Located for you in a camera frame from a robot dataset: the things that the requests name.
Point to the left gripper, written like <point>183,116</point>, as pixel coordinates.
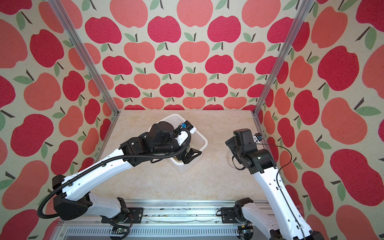
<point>189,157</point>

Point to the white plastic bin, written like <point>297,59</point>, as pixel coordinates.
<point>198,142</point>

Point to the clear glass plate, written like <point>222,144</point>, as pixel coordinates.
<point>230,159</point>

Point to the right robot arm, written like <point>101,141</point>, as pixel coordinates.
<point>289,223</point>

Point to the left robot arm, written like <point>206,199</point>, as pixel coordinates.
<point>73,197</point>

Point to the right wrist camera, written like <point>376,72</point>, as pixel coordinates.
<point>243,142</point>

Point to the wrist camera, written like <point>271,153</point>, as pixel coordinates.
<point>164,134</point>
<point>243,142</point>

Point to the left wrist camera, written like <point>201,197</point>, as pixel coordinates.
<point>164,134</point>

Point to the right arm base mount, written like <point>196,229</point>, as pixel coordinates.
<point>234,215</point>

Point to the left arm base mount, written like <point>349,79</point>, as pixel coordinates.
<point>132,215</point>

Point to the right aluminium frame post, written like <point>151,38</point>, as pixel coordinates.
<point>303,11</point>

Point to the aluminium frame post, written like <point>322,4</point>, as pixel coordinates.
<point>86,58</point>
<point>303,11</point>

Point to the left aluminium frame post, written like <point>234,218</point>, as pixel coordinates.
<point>86,58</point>

